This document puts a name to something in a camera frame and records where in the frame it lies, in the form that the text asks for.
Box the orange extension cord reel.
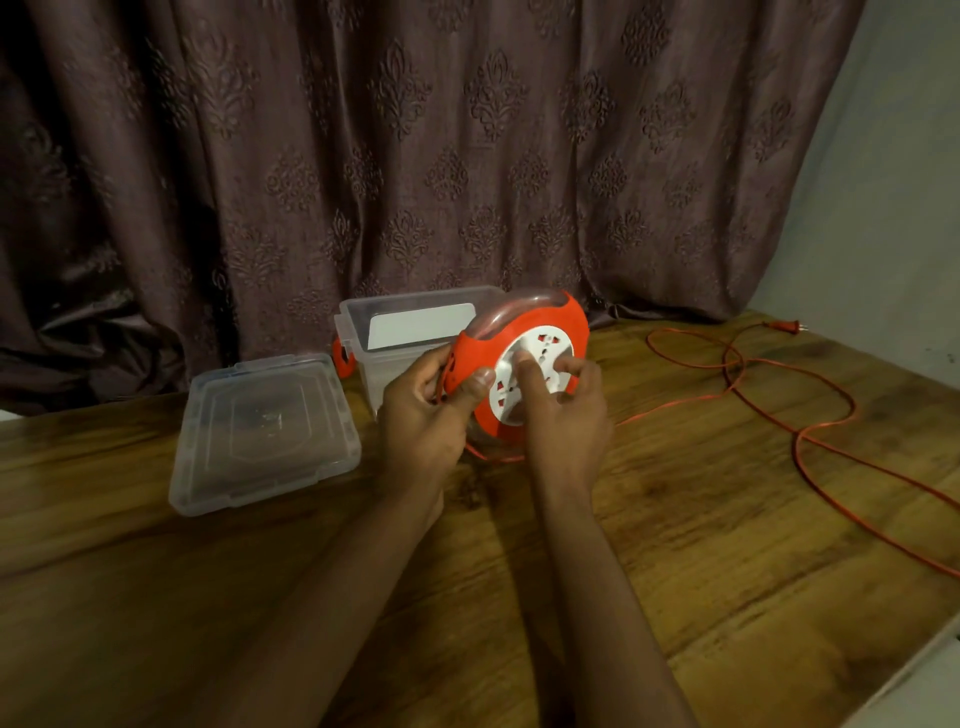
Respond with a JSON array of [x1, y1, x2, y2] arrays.
[[437, 287, 591, 445]]

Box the person's left forearm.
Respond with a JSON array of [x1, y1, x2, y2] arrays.
[[176, 476, 447, 728]]

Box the brown patterned curtain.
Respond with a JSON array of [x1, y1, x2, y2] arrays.
[[0, 0, 867, 417]]

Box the clear plastic storage box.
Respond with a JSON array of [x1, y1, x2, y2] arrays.
[[333, 285, 511, 417]]

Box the clear plastic box lid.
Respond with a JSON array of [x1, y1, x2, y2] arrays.
[[168, 352, 363, 519]]

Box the person's left hand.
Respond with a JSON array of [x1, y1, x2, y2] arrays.
[[377, 343, 497, 492]]

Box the orange power cord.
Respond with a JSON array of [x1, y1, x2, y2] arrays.
[[463, 326, 960, 580]]

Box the person's right forearm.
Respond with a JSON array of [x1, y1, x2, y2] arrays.
[[534, 483, 702, 728]]

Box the person's right hand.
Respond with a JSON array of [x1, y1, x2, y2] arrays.
[[512, 354, 615, 498]]

